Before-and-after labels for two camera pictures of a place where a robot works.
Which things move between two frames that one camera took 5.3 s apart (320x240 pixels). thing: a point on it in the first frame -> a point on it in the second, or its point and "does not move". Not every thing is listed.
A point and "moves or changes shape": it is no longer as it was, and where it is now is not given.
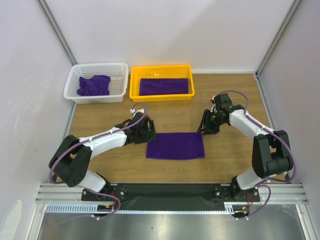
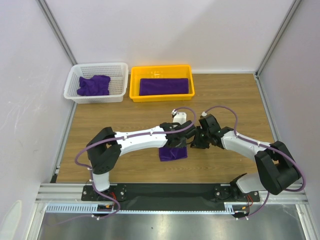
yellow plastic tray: x=160 y=72 does not move
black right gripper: x=210 y=122 -> x=204 y=137
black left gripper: x=150 y=135 -> x=182 y=144
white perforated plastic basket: x=118 y=72 does not move
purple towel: x=97 y=85 does not move
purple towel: x=176 y=146 moves or changes shape
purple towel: x=156 y=86 does not move
